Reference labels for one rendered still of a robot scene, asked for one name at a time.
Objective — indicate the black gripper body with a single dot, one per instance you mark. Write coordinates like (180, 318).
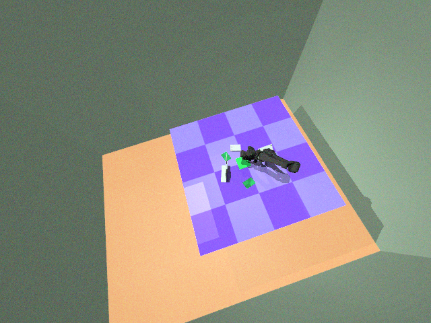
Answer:
(243, 154)

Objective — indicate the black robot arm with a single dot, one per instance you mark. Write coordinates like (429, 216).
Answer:
(270, 156)

